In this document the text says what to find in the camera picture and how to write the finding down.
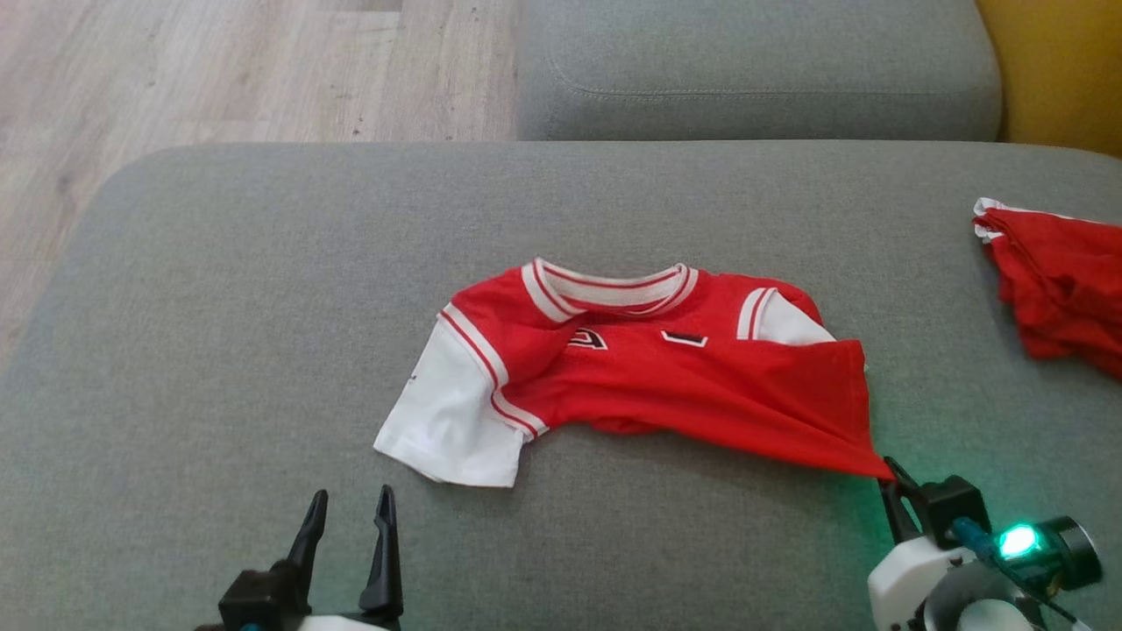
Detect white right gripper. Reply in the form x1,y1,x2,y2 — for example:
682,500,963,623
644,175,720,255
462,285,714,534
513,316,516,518
867,455,967,631

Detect red shorts with white stripes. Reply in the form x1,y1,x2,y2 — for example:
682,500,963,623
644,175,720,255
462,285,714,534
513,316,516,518
971,197,1122,380

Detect red jersey with white sleeves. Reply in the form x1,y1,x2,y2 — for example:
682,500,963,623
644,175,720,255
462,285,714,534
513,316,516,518
373,257,897,489

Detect grey sofa chaise cushion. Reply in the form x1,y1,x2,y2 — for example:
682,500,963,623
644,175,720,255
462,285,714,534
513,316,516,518
0,140,1122,631

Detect grey sofa seat cushion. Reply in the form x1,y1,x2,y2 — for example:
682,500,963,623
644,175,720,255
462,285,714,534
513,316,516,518
514,0,1005,144

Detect black cable with blue plug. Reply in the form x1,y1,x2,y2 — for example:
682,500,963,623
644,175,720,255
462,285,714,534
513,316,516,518
950,516,1081,626

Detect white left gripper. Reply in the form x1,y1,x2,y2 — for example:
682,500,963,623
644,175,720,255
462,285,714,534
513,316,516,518
284,485,405,631

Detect yellow sofa back cushion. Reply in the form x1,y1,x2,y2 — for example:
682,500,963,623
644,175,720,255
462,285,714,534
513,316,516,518
975,0,1122,160

